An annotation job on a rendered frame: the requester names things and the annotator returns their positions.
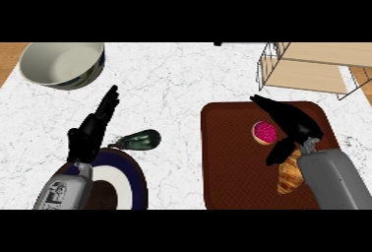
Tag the dark green avocado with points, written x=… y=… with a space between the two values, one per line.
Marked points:
x=140 y=140

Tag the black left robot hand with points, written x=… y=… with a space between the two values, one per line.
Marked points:
x=89 y=133

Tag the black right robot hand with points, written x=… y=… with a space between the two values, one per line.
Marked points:
x=293 y=121

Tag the golden brown croissant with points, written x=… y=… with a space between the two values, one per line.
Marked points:
x=290 y=175

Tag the brown tray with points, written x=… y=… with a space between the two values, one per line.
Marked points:
x=233 y=160

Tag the blue and white plate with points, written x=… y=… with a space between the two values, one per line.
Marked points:
x=123 y=183

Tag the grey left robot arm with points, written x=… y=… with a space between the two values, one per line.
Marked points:
x=66 y=190

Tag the white and blue bowl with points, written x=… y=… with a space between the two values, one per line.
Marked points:
x=61 y=64

